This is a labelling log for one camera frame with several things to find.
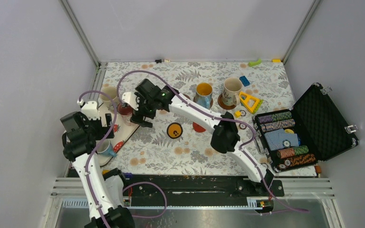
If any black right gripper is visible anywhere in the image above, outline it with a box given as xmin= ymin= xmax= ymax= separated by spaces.
xmin=130 ymin=92 xmax=156 ymax=129

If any pink mug dark rim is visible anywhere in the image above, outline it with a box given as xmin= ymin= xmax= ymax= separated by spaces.
xmin=117 ymin=104 xmax=134 ymax=126

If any red round coaster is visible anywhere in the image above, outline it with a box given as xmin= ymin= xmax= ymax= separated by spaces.
xmin=192 ymin=122 xmax=206 ymax=133

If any blue mug yellow inside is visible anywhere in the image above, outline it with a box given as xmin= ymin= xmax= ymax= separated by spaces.
xmin=194 ymin=83 xmax=213 ymax=109

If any cream mug with handle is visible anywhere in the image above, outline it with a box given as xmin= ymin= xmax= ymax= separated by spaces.
xmin=222 ymin=77 xmax=243 ymax=106

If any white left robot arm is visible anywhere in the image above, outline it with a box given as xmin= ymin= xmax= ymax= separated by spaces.
xmin=60 ymin=112 xmax=135 ymax=228

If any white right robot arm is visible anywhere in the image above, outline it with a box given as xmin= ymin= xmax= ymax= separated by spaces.
xmin=122 ymin=79 xmax=276 ymax=198

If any yellow black-rimmed coaster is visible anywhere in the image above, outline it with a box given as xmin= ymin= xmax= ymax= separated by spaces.
xmin=166 ymin=123 xmax=183 ymax=139

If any white mushroom pattern tray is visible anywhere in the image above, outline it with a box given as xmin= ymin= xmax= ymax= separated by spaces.
xmin=98 ymin=112 xmax=139 ymax=167

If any cream mug far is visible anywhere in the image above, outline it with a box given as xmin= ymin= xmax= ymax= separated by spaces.
xmin=99 ymin=86 xmax=119 ymax=110

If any floral tablecloth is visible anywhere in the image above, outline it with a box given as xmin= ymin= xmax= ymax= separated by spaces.
xmin=94 ymin=62 xmax=296 ymax=176

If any small yellow toy cube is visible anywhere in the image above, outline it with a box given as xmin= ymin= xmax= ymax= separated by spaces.
xmin=234 ymin=111 xmax=241 ymax=118

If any blue toy brick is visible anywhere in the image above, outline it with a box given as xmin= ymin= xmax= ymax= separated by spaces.
xmin=239 ymin=76 xmax=250 ymax=87

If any yellow toy shape sorter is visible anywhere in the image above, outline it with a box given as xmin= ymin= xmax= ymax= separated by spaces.
xmin=239 ymin=92 xmax=263 ymax=114

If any green plastic block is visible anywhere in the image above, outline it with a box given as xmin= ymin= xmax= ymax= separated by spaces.
xmin=248 ymin=58 xmax=262 ymax=67

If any black poker chip case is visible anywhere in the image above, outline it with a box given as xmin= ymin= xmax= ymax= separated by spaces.
xmin=253 ymin=83 xmax=358 ymax=172

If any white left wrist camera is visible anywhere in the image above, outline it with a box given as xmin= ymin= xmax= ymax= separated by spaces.
xmin=81 ymin=101 xmax=101 ymax=121

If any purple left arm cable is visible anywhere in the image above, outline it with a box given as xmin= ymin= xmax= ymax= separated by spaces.
xmin=77 ymin=90 xmax=168 ymax=228

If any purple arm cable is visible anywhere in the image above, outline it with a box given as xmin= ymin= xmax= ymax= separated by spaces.
xmin=116 ymin=70 xmax=311 ymax=215
xmin=77 ymin=90 xmax=168 ymax=228

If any small ring poker chip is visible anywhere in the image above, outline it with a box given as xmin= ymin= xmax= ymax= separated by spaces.
xmin=239 ymin=123 xmax=247 ymax=130

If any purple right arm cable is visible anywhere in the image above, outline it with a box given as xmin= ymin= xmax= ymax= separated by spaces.
xmin=116 ymin=70 xmax=311 ymax=215

